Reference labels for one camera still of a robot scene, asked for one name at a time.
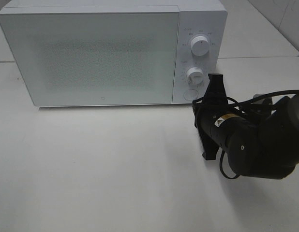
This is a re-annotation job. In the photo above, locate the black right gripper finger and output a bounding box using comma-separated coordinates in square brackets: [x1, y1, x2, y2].
[213, 73, 226, 97]
[204, 73, 217, 97]

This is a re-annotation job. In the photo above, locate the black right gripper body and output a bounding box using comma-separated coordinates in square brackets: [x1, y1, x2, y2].
[193, 94, 228, 160]

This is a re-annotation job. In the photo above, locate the white microwave knob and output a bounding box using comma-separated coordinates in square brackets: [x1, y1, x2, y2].
[186, 67, 204, 85]
[190, 35, 210, 57]

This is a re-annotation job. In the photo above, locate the white microwave door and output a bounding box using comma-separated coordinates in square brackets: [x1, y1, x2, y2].
[0, 13, 179, 107]

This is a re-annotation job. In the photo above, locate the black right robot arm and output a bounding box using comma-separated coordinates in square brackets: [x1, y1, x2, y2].
[193, 73, 299, 179]

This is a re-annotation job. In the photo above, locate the white adjacent table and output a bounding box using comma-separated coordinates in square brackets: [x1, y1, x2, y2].
[219, 0, 299, 59]

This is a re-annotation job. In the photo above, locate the white microwave oven body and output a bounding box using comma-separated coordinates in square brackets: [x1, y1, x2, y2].
[0, 0, 227, 107]

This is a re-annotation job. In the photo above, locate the black camera cable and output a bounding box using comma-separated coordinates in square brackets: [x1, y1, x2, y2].
[193, 89, 299, 179]

